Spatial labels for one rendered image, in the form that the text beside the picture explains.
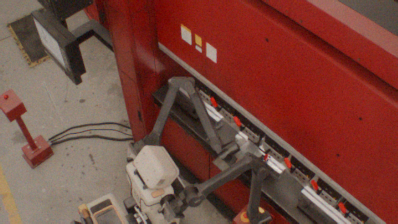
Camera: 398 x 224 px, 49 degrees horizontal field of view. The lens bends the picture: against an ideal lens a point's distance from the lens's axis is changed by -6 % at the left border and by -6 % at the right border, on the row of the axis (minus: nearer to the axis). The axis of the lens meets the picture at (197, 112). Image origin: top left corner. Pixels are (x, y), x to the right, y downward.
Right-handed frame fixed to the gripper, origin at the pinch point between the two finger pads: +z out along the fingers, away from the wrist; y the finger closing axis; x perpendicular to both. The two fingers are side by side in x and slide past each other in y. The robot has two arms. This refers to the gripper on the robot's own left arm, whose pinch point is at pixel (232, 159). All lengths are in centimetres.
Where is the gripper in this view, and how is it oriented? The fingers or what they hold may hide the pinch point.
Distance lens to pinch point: 280.4
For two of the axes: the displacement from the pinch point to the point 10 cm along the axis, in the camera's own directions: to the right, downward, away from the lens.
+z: 3.7, 2.6, 8.9
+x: -6.6, 7.5, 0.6
